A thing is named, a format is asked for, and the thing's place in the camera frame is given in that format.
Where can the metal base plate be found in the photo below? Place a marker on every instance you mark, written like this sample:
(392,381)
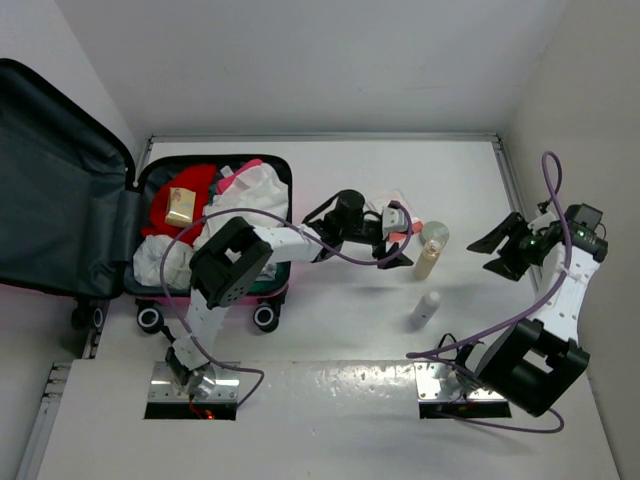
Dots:
(225,385)
(439,383)

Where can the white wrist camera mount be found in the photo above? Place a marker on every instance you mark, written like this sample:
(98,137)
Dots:
(542,221)
(393,220)

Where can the pink towel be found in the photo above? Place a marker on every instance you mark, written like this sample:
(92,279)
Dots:
(230,175)

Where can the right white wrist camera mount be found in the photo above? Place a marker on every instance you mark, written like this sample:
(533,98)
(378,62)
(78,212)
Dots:
(542,221)

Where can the small yellow cardboard box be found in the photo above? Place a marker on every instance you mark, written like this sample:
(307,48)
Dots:
(180,207)

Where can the white drawstring pouch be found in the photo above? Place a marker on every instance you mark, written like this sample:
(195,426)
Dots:
(147,262)

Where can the pink suitcase with dark lining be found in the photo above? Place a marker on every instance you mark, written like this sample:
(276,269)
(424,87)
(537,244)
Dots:
(73,203)

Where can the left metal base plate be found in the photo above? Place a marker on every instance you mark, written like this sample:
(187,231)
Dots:
(225,385)

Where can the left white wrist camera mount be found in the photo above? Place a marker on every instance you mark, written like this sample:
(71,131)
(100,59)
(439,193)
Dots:
(393,220)

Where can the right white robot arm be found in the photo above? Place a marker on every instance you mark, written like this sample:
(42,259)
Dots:
(533,362)

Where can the white pink spray bottle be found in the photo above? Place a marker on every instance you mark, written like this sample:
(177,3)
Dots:
(425,309)

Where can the red cloth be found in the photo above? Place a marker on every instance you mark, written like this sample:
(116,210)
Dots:
(193,184)

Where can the clear zip bag red label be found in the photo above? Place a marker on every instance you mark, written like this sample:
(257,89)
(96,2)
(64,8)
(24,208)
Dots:
(395,198)

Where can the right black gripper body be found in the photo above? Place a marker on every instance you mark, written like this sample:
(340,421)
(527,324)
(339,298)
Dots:
(523,247)

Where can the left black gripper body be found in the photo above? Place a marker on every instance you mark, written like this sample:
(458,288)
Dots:
(367,234)

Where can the white cloth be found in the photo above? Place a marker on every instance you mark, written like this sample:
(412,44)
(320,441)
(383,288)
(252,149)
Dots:
(258,188)

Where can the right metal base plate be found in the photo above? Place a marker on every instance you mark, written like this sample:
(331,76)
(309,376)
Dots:
(439,383)

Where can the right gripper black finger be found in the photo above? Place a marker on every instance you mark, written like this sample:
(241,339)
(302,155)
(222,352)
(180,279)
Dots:
(491,241)
(504,267)

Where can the amber liquid bottle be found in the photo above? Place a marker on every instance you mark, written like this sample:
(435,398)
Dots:
(428,258)

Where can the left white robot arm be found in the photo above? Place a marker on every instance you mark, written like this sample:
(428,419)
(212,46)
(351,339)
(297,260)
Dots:
(223,271)

